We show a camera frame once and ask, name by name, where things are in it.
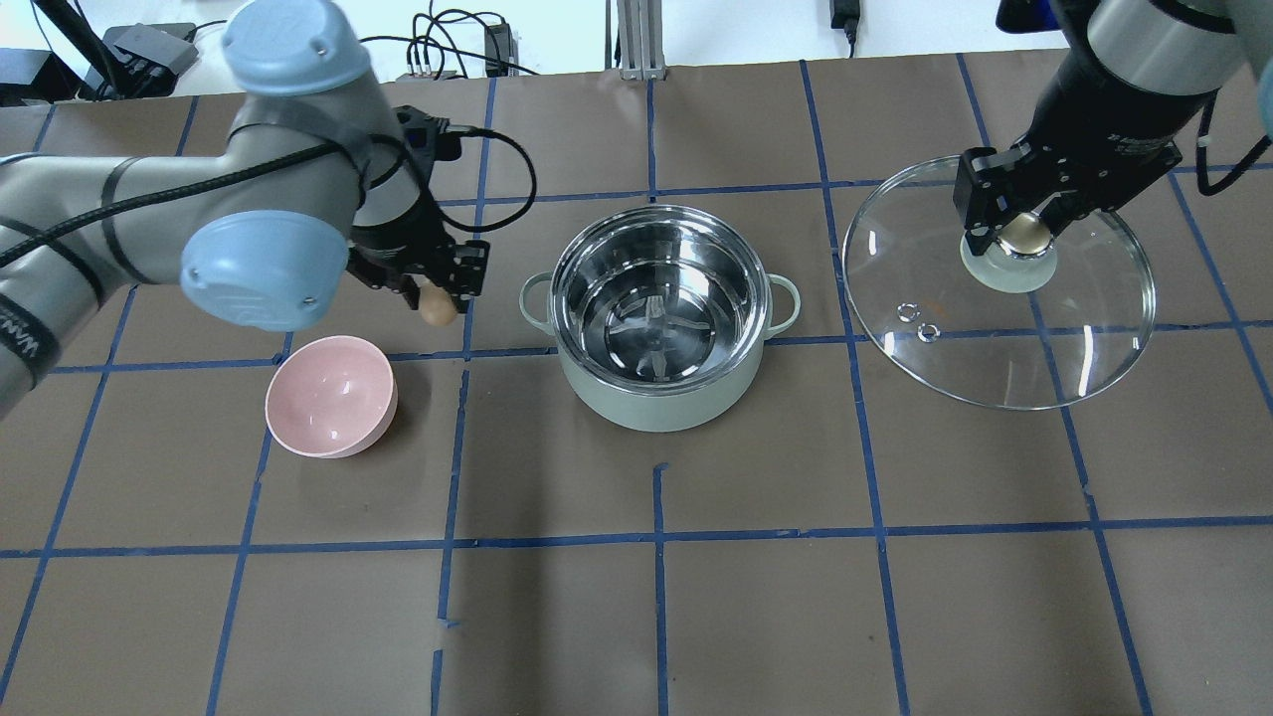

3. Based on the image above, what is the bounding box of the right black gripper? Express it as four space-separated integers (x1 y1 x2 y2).
952 94 1183 257

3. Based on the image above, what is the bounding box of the black power adapter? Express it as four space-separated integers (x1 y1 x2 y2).
830 0 862 36

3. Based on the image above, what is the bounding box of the glass pot lid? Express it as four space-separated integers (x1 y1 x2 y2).
841 157 1158 412

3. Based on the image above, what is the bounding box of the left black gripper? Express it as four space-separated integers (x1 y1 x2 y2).
348 104 489 313

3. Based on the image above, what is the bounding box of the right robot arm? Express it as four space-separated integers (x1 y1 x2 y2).
952 1 1272 257

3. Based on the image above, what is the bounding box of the pale green cooking pot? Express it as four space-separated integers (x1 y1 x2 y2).
518 204 802 434

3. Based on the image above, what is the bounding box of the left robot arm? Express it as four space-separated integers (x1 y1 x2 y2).
1 1 490 413

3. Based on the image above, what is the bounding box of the aluminium frame post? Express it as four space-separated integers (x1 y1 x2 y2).
608 1 667 82

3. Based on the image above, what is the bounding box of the beige egg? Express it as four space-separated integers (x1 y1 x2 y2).
418 282 458 327

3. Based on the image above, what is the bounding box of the pink bowl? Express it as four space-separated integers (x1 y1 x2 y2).
264 335 398 459

